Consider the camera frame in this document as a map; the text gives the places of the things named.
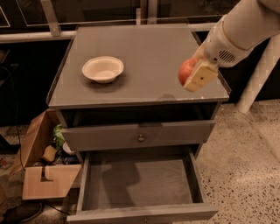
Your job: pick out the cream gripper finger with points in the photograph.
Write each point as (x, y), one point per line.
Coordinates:
(203, 73)

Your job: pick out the white slanted pole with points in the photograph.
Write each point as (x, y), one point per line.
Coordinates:
(263, 69)

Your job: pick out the yellow sponge in box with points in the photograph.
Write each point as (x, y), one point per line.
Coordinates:
(49, 154)

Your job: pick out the green item in box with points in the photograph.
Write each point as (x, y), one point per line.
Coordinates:
(58, 137)

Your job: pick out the grey top drawer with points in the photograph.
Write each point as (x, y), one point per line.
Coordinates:
(124, 136)

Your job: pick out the grey open middle drawer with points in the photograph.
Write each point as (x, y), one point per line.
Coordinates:
(141, 186)

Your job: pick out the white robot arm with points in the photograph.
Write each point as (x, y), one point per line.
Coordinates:
(250, 22)

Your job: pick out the white paper bowl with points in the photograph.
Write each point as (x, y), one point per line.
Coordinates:
(104, 69)

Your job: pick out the white cup in box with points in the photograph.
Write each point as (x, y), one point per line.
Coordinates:
(67, 149)

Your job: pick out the grey drawer cabinet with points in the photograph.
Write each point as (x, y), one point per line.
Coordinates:
(148, 89)

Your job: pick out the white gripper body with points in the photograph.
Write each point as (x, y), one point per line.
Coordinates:
(219, 46)

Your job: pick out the round metal drawer knob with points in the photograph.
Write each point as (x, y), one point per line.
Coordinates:
(141, 138)

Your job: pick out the brown cardboard box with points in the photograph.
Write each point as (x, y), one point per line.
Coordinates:
(43, 182)

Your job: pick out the red apple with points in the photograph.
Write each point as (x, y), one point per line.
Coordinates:
(186, 69)

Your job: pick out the metal window railing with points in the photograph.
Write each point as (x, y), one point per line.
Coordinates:
(43, 20)

